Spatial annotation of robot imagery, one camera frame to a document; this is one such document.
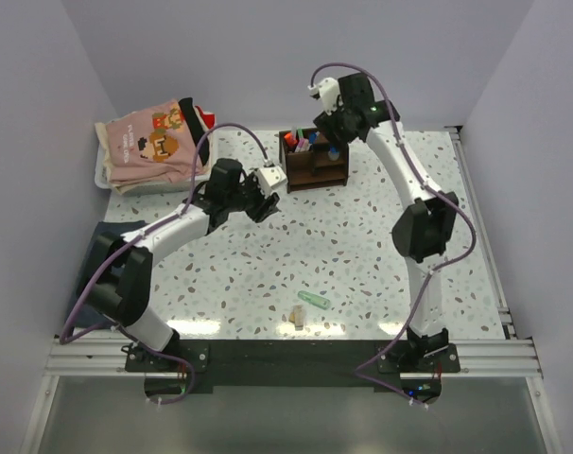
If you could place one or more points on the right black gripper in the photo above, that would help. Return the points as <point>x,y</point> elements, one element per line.
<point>327,124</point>

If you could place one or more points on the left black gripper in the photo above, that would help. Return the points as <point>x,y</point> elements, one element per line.
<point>265,206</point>

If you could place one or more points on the blue grey sharpener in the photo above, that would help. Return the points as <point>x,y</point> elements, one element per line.
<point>333,154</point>

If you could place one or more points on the orange black highlighter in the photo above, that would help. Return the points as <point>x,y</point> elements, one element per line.
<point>287,141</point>

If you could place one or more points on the brown wooden desk organizer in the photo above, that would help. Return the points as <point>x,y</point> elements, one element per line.
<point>312,169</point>

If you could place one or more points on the green transparent case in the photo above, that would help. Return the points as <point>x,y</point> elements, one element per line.
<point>314,299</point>

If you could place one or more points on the beige eraser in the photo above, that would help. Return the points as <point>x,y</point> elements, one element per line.
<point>297,315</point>

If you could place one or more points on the red clear pen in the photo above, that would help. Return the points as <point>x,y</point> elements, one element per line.
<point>293,139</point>

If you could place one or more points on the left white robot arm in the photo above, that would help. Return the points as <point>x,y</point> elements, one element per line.
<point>117,271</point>

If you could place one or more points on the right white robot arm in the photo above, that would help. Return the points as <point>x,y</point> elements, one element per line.
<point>421,233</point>

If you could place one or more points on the black red folded garment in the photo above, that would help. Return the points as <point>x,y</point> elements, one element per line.
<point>198,120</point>

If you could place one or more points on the pink pixel-print shirt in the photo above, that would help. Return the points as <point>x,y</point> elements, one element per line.
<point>153,144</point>

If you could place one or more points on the blue folded cloth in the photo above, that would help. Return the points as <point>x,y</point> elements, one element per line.
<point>88,316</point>

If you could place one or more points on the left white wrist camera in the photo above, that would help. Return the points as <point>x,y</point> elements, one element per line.
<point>270,178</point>

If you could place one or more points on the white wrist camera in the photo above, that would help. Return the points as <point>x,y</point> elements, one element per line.
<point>327,92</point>
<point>270,178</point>

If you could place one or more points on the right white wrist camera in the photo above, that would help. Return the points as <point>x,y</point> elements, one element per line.
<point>327,92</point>

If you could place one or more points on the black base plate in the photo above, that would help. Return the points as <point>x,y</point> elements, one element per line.
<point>203,365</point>

